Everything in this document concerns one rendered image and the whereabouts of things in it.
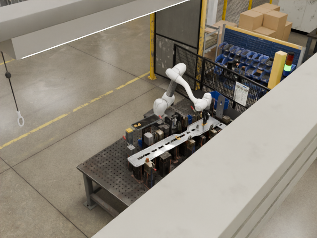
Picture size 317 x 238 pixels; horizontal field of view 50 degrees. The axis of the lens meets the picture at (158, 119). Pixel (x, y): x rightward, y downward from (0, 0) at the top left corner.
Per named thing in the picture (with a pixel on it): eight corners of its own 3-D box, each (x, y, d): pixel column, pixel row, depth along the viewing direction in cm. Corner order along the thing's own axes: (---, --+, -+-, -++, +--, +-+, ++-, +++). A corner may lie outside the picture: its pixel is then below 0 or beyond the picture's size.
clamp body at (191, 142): (190, 165, 421) (192, 144, 401) (183, 160, 429) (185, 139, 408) (195, 162, 426) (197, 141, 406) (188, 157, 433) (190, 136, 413)
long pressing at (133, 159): (137, 169, 373) (137, 168, 372) (125, 158, 387) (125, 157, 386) (221, 123, 446) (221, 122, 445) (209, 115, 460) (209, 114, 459)
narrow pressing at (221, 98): (221, 119, 451) (225, 97, 431) (215, 115, 458) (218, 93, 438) (221, 119, 451) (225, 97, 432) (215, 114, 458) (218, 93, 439)
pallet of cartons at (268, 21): (262, 65, 803) (271, 22, 742) (233, 55, 848) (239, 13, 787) (286, 50, 873) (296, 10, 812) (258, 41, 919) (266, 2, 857)
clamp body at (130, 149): (131, 173, 408) (130, 151, 387) (126, 168, 415) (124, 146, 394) (137, 170, 413) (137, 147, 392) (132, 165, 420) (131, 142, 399)
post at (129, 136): (129, 161, 426) (128, 133, 400) (126, 158, 430) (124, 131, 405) (134, 158, 430) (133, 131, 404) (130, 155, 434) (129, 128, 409)
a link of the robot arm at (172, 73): (176, 76, 424) (182, 72, 432) (165, 68, 428) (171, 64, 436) (173, 84, 433) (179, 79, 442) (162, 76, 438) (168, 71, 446)
